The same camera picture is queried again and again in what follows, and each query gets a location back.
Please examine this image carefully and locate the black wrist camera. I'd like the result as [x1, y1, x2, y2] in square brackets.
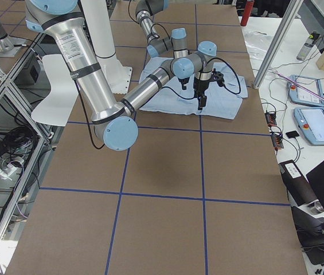
[210, 68, 225, 87]

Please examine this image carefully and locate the white mast base plate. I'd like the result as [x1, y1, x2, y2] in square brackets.
[97, 56, 132, 94]

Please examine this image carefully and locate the aluminium frame post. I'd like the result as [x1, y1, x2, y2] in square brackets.
[253, 0, 303, 89]

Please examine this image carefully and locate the red bottle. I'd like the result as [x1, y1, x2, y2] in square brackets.
[240, 0, 255, 26]

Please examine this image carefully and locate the white camera mast pole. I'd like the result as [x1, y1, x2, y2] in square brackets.
[80, 0, 115, 59]

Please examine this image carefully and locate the near blue teach pendant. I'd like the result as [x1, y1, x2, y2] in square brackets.
[293, 107, 324, 146]

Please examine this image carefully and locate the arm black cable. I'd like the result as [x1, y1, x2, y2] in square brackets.
[161, 57, 241, 101]
[127, 0, 173, 41]

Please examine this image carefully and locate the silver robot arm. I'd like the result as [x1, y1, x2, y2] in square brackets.
[134, 0, 189, 58]
[25, 1, 217, 151]

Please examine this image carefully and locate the clear plastic bag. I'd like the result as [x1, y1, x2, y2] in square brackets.
[243, 31, 271, 71]

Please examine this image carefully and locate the clear drink bottle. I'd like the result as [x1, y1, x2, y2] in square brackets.
[296, 31, 321, 61]

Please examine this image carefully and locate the grabber stick tool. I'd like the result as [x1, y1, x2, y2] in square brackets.
[271, 69, 324, 102]

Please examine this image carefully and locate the blue teach pendant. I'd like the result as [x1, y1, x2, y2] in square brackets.
[287, 74, 324, 107]
[293, 107, 324, 146]

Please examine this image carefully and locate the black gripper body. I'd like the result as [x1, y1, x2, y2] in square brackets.
[178, 77, 190, 86]
[193, 80, 209, 98]

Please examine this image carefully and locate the far blue teach pendant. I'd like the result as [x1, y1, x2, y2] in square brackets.
[287, 74, 324, 107]

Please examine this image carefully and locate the black cylinder device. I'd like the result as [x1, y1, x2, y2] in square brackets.
[278, 160, 318, 206]

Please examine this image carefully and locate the light blue button shirt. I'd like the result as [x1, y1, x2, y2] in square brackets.
[140, 61, 248, 119]

